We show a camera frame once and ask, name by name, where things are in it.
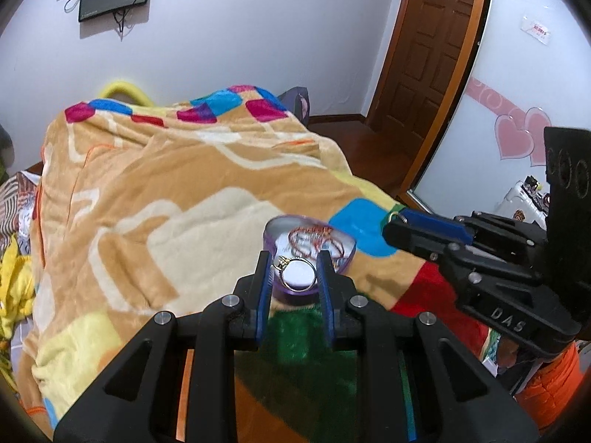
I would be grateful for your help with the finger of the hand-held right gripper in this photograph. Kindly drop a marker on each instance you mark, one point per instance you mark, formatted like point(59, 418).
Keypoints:
point(438, 224)
point(415, 240)

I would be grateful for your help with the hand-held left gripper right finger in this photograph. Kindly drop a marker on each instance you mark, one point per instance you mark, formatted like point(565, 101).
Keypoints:
point(323, 286)

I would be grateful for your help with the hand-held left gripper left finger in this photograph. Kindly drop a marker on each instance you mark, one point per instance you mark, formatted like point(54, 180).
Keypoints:
point(261, 286)

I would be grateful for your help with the purple heart-shaped jewelry box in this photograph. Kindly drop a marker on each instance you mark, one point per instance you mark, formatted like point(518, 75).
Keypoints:
point(337, 244)

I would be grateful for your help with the person's right forearm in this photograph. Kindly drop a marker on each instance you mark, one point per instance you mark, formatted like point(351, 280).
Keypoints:
point(551, 378)

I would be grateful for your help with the white case with stickers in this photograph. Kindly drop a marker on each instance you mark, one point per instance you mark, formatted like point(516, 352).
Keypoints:
point(521, 198)

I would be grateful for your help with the colourful patchwork blanket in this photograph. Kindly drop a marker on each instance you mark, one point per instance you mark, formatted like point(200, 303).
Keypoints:
point(184, 203)

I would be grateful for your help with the wooden wardrobe with heart doors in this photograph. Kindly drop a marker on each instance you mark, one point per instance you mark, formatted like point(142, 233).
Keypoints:
point(508, 78)

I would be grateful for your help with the brown wooden door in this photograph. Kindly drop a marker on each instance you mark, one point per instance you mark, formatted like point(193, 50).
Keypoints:
point(429, 46)

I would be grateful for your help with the grey cloth bundle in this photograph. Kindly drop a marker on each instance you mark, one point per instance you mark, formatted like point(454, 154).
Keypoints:
point(298, 104)

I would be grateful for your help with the white and red label sticker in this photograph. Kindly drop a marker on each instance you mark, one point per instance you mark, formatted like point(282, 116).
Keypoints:
point(536, 31)

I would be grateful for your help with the yellow foam cushion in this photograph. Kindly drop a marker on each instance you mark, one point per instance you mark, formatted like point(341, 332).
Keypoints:
point(124, 90)

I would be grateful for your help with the yellow printed blanket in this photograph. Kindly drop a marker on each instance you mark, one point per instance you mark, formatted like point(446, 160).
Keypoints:
point(14, 295)

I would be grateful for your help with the striped brown cloth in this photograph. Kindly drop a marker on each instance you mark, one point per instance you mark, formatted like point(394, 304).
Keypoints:
point(21, 198)

